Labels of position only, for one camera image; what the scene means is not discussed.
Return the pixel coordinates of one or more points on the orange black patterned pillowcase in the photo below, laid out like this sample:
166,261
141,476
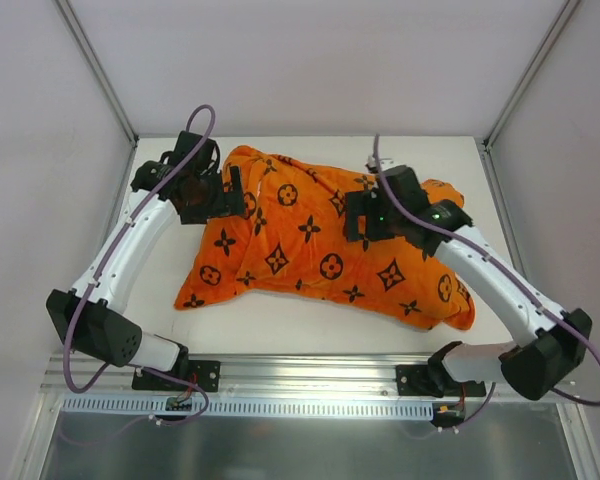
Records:
291,240

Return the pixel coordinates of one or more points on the aluminium mounting rail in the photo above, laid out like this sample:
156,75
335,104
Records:
332,377

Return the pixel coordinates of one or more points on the white slotted cable duct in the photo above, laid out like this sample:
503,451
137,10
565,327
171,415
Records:
251,407

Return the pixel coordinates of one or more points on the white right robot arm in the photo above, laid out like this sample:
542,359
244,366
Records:
547,342

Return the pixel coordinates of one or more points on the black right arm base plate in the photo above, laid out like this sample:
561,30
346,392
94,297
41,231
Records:
420,380

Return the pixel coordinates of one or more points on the right aluminium frame post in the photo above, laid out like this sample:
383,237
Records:
550,39

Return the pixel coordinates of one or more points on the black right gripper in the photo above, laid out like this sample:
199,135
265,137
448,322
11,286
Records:
353,216

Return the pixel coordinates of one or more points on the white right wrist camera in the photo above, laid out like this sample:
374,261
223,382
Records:
373,165

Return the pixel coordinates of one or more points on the aluminium frame post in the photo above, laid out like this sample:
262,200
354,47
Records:
87,51
550,39

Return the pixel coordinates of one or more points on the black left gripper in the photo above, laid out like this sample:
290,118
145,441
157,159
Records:
231,191

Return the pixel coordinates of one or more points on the left aluminium frame post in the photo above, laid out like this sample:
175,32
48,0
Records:
87,51

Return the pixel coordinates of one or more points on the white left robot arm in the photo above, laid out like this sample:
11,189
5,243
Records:
89,316

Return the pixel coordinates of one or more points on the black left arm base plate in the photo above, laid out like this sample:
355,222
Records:
204,373

